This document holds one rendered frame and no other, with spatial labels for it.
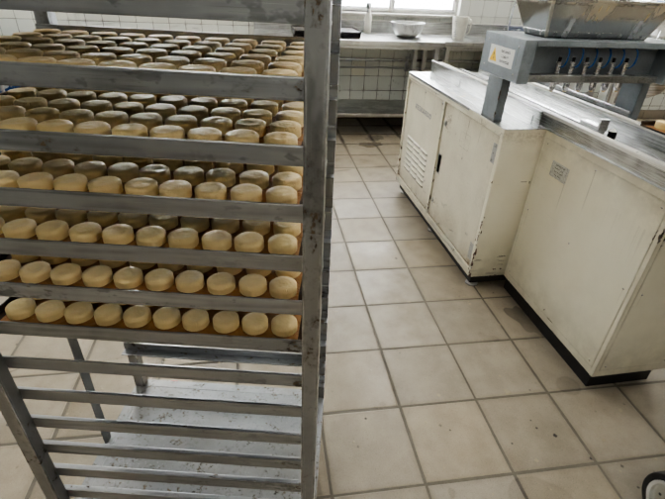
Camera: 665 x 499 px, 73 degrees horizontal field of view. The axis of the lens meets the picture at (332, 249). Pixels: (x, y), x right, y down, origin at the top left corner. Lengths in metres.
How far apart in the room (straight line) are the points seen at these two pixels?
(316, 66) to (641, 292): 1.48
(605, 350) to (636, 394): 0.30
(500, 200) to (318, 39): 1.72
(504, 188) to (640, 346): 0.82
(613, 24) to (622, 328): 1.19
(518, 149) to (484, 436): 1.17
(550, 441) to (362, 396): 0.67
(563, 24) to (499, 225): 0.86
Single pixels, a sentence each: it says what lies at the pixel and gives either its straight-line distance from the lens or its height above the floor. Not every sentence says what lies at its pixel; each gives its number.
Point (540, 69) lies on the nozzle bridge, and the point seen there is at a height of 1.06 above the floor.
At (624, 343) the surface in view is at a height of 0.26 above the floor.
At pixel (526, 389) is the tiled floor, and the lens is 2.00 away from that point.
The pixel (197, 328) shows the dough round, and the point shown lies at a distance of 0.89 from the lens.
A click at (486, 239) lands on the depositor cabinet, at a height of 0.31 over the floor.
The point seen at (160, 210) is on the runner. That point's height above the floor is 1.04.
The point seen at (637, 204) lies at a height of 0.76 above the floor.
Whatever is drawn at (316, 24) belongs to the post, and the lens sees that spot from 0.57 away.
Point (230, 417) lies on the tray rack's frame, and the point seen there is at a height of 0.15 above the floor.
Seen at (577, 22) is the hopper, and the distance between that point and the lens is 2.17.
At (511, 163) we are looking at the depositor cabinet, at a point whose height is 0.69.
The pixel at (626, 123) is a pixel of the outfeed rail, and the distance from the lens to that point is 2.27.
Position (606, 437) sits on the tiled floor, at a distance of 1.98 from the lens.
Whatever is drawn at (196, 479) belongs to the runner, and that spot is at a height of 0.34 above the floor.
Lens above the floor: 1.36
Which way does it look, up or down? 32 degrees down
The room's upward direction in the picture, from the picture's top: 3 degrees clockwise
